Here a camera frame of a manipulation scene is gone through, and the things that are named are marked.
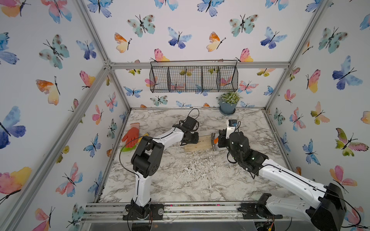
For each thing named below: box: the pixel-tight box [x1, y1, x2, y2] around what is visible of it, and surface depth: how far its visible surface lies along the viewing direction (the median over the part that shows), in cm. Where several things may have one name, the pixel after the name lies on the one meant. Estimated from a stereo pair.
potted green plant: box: [219, 91, 241, 116], surface depth 111 cm
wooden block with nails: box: [184, 134, 213, 153], surface depth 97 cm
